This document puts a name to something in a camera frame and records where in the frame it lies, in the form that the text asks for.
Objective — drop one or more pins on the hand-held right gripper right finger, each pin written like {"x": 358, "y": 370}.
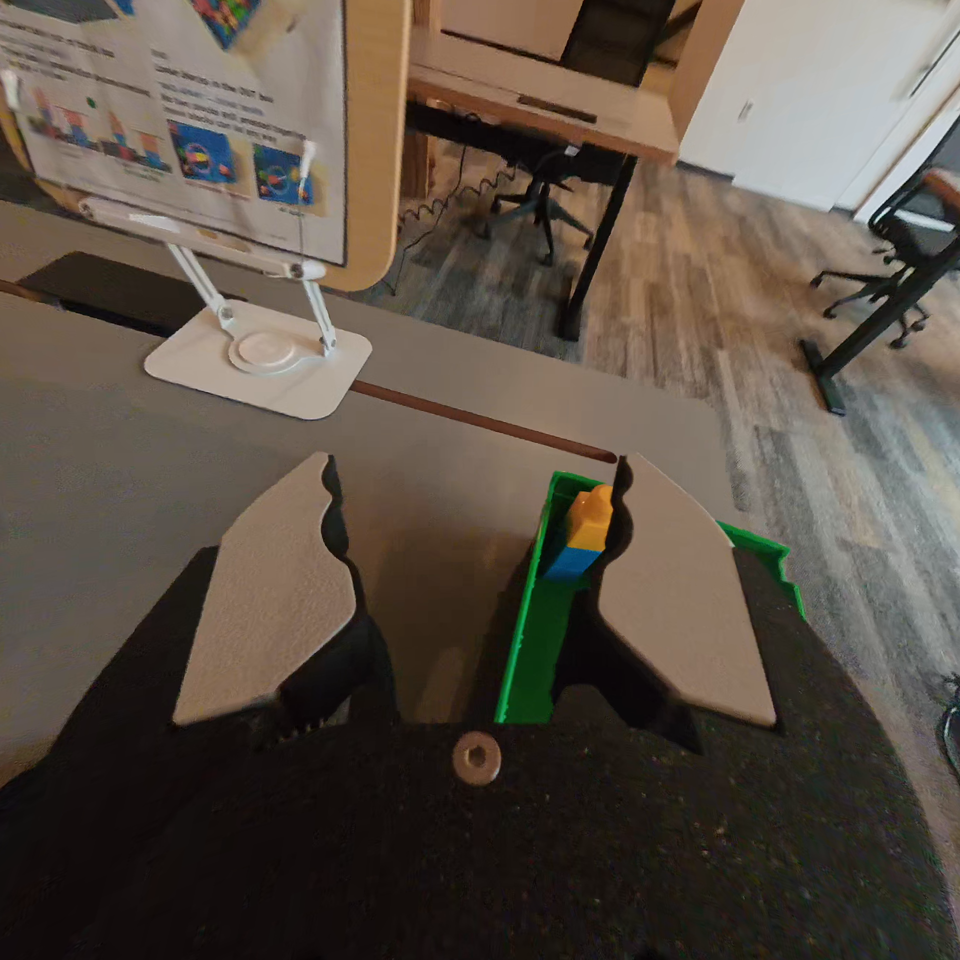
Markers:
{"x": 682, "y": 600}

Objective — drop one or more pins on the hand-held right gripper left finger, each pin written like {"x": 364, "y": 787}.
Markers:
{"x": 270, "y": 600}

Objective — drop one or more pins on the pile of colourful mega blocks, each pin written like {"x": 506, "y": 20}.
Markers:
{"x": 589, "y": 525}

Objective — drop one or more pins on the green plastic bin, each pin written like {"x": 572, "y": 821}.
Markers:
{"x": 532, "y": 637}

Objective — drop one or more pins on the white document stand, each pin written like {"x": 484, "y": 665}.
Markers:
{"x": 255, "y": 375}

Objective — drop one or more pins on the black office chair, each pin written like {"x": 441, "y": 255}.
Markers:
{"x": 907, "y": 240}
{"x": 544, "y": 202}

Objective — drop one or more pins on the wooden rounded panel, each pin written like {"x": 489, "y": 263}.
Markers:
{"x": 375, "y": 150}

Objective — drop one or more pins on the white cabinet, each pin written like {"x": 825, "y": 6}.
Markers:
{"x": 810, "y": 90}

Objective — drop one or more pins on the printed instruction sheet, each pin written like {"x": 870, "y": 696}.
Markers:
{"x": 187, "y": 75}

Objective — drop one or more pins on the wooden desk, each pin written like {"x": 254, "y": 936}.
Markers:
{"x": 525, "y": 90}

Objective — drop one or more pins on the black table leg frame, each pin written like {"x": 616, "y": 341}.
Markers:
{"x": 862, "y": 337}

